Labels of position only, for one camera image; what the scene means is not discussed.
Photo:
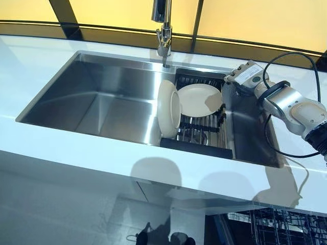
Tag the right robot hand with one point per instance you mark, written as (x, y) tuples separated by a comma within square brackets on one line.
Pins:
[(249, 74)]

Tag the cream round plate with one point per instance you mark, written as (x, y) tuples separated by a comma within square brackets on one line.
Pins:
[(166, 109), (199, 99)]

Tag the black sink dish rack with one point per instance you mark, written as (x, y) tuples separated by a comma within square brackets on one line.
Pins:
[(199, 130)]

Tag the chrome kitchen faucet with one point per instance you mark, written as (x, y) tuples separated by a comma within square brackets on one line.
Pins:
[(163, 30)]

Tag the stainless steel sink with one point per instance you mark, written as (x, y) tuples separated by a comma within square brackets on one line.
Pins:
[(102, 102)]

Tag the white cabinet door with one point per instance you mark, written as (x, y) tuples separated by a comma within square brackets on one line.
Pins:
[(184, 217), (64, 199)]

